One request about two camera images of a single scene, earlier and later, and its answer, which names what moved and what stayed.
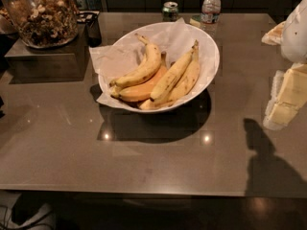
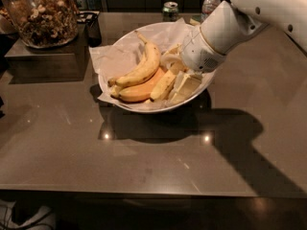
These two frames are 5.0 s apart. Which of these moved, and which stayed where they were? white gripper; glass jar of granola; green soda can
Moved: white gripper
Stayed: green soda can; glass jar of granola
